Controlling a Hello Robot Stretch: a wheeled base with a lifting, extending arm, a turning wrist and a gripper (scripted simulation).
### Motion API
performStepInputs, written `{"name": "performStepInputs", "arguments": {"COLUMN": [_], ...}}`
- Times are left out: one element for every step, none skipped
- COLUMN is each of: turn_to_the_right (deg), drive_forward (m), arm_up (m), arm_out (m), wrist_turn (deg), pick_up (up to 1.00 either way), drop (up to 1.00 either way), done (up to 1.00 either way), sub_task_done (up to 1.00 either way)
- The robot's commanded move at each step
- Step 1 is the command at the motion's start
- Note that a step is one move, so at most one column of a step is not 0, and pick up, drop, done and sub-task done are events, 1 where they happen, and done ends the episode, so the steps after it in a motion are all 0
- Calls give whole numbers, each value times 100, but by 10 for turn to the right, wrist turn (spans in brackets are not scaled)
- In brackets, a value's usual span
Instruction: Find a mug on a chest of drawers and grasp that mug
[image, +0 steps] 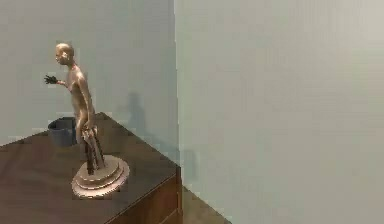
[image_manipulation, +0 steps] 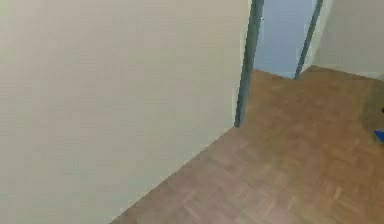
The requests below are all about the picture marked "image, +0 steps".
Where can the bronze human figure statue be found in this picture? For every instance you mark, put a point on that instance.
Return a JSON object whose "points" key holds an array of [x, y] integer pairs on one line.
{"points": [[80, 93]]}

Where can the dark brown chest of drawers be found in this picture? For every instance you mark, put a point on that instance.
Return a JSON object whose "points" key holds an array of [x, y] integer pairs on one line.
{"points": [[36, 173]]}

